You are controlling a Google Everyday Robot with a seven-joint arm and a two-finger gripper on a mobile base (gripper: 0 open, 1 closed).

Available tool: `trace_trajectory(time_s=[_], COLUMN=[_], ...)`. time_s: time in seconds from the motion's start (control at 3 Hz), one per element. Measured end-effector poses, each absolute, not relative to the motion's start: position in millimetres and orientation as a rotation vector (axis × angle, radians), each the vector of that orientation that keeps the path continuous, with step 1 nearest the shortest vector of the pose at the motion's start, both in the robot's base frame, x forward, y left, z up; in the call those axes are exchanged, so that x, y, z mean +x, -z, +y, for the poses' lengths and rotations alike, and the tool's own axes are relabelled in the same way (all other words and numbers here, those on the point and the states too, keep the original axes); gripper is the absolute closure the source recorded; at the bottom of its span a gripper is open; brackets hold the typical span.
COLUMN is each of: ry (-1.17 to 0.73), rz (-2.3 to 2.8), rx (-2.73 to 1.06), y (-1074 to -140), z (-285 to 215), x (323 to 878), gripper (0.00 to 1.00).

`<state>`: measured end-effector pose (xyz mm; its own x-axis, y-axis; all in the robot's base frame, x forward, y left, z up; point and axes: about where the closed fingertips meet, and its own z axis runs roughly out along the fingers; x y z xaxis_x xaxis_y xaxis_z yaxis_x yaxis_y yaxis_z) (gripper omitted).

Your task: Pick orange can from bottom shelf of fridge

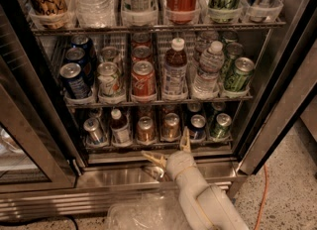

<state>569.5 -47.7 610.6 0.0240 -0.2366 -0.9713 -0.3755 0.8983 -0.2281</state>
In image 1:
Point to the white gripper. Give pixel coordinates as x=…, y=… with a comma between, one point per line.
x=178, y=164

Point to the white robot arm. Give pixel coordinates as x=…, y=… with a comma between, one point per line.
x=205, y=206

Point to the front blue can bottom shelf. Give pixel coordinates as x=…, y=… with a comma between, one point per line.
x=197, y=127

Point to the rear blue can bottom shelf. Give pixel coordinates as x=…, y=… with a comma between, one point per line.
x=192, y=109

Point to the front green can bottom shelf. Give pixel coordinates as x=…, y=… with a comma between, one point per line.
x=221, y=126

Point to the small tea bottle bottom shelf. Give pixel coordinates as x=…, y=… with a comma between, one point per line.
x=120, y=126

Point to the rear green can bottom shelf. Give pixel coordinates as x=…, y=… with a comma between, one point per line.
x=215, y=108

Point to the front water bottle middle shelf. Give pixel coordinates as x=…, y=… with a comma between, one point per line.
x=206, y=77

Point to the front red Coke can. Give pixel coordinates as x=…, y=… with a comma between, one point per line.
x=143, y=78

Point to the red coke can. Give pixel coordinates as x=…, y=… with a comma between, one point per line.
x=142, y=53
x=143, y=78
x=141, y=39

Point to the brown tea bottle middle shelf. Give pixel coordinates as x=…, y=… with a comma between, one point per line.
x=174, y=68

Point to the silver can bottom shelf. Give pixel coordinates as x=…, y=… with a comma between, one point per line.
x=94, y=130

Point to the front white green can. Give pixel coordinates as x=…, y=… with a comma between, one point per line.
x=109, y=78

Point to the white green can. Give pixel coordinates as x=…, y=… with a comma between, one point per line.
x=109, y=78
x=112, y=54

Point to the middle red Coke can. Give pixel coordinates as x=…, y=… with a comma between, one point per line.
x=142, y=53

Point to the front green can middle shelf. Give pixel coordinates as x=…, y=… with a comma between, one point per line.
x=239, y=74

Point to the stainless steel fridge cabinet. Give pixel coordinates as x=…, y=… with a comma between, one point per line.
x=104, y=178

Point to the front blue Pepsi can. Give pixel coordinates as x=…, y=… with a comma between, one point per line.
x=73, y=81

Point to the blue pepsi can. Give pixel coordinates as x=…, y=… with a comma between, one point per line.
x=79, y=56
x=84, y=42
x=73, y=81

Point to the rear white green can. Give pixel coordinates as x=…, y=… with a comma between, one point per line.
x=112, y=54

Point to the rear red Coke can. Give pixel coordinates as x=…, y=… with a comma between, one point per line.
x=141, y=39

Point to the rear water bottle middle shelf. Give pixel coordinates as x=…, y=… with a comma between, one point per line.
x=203, y=42

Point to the rear green can middle shelf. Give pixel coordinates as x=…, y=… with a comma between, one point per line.
x=228, y=37

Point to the glass fridge door left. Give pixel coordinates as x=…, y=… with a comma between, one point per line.
x=27, y=114

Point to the middle blue Pepsi can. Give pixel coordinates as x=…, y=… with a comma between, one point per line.
x=79, y=56

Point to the rear blue Pepsi can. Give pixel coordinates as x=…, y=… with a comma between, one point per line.
x=84, y=42

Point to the open fridge door right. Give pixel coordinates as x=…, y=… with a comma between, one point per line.
x=291, y=104

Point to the white label bottle top shelf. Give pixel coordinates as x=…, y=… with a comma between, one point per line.
x=139, y=12

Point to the clear water bottle top shelf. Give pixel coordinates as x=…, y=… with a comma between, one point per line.
x=94, y=13

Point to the clear plastic bin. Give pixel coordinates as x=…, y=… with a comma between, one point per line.
x=150, y=212

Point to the bottom wire shelf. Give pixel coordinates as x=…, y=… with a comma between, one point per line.
x=112, y=147

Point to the wire shelf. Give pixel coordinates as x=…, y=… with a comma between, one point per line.
x=112, y=147
x=95, y=103
x=241, y=26

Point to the middle wire shelf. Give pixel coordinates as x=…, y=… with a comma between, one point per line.
x=95, y=103

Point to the top wire shelf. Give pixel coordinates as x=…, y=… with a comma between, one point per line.
x=241, y=26

